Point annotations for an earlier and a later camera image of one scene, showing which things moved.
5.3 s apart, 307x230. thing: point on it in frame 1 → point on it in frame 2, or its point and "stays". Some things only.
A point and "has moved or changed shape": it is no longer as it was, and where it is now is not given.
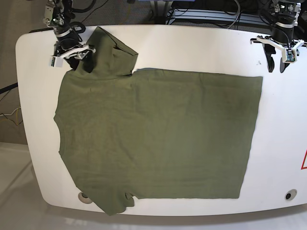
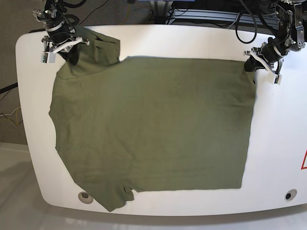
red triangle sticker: x=304 y=158 stays
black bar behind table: x=42 y=29 stays
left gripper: x=282 y=35 → x=270 y=52
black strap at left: x=9 y=87 stays
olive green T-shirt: x=153 y=134 has moved or changed shape
